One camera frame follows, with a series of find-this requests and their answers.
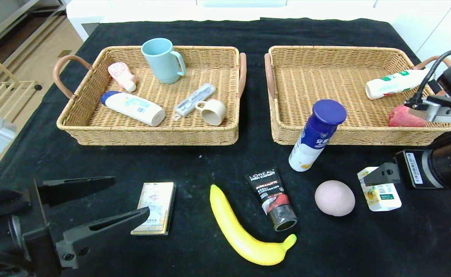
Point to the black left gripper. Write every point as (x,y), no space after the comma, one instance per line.
(37,227)

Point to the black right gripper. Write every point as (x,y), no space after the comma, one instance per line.
(410,168)

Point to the small white drink carton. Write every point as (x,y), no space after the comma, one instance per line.
(383,199)

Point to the pale pink egg-shaped ball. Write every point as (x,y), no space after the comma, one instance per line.
(335,198)

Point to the white bottle dark blue cap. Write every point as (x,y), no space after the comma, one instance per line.
(313,142)

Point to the red peach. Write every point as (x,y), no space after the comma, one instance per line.
(400,120)

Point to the gold playing card box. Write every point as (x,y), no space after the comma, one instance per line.
(158,196)

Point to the white drink bottle green label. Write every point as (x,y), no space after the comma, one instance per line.
(386,84)

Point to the white lotion bottle blue cap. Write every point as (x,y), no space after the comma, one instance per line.
(136,108)

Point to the black face wash tube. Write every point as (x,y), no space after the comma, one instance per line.
(267,188)

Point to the black table cloth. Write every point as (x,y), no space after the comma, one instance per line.
(210,161)

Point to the beige metal rack with wheels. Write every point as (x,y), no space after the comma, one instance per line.
(6,96)

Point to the small pink bottle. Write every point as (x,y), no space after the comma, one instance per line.
(120,74)

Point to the yellow banana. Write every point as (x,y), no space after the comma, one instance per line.
(229,219)

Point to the grey toothbrush travel case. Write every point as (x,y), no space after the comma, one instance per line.
(194,100)

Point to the small beige cup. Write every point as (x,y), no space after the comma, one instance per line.
(214,112)

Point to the light blue mug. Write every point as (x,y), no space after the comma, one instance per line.
(163,63)

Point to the grey metal shelf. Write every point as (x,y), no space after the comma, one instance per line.
(2,15)

